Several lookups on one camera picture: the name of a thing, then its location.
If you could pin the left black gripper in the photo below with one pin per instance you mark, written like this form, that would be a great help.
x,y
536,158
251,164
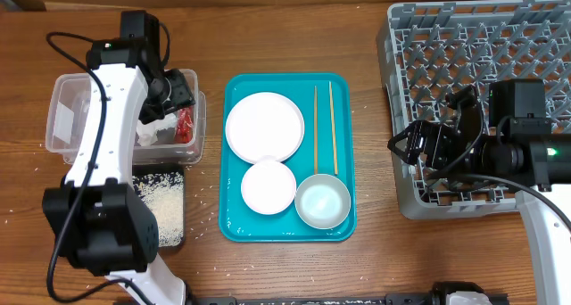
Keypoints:
x,y
182,95

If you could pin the grey dishwasher rack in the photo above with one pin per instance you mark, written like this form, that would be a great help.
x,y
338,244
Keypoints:
x,y
428,50

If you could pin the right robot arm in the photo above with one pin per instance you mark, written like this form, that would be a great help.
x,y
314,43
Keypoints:
x,y
510,144

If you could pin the red foil snack wrapper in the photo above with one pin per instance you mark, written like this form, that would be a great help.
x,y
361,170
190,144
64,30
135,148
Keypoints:
x,y
185,125

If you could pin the clear plastic bin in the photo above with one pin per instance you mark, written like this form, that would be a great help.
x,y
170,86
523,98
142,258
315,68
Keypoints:
x,y
68,112

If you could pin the grey bowl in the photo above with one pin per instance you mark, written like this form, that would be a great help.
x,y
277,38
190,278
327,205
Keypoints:
x,y
323,201

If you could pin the white tissue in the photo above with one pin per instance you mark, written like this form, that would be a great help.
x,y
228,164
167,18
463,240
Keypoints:
x,y
157,132

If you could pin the large pink plate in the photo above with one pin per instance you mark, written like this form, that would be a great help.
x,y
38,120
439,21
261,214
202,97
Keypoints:
x,y
264,126

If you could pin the black rail at table edge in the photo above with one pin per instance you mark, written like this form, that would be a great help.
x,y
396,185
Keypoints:
x,y
442,293

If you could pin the small pink rice bowl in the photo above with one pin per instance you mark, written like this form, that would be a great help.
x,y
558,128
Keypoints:
x,y
268,187

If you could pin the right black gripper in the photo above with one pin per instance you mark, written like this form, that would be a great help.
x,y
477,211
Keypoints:
x,y
435,132

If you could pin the black tray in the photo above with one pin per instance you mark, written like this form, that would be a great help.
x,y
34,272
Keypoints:
x,y
165,207

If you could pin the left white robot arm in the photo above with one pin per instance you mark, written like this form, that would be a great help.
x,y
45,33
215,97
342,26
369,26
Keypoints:
x,y
104,234

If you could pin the wooden chopstick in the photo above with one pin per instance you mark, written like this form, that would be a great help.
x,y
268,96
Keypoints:
x,y
316,129
333,130

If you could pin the teal plastic tray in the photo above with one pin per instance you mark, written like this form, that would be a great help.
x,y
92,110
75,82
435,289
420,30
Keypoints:
x,y
239,223

